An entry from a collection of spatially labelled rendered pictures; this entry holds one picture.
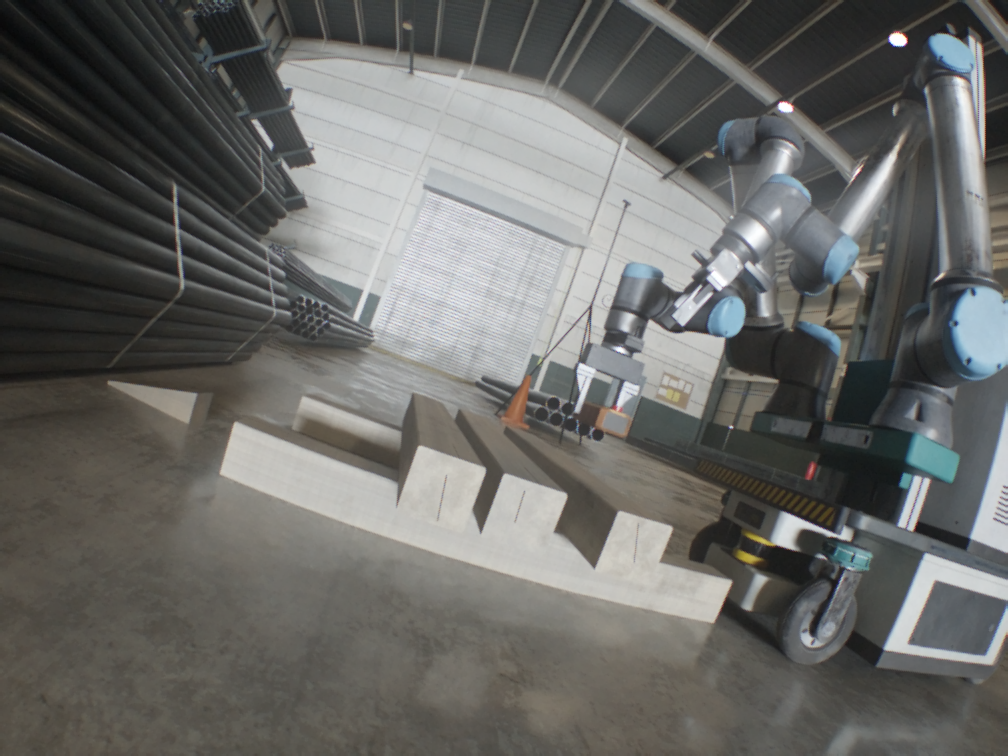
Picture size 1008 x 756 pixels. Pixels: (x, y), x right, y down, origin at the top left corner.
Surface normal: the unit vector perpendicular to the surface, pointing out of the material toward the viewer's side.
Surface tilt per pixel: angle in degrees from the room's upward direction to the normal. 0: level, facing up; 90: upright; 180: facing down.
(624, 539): 90
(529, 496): 90
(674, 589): 90
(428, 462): 90
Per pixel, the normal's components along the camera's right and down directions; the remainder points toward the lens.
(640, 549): 0.16, 0.04
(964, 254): -0.76, -0.19
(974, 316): -0.34, -0.04
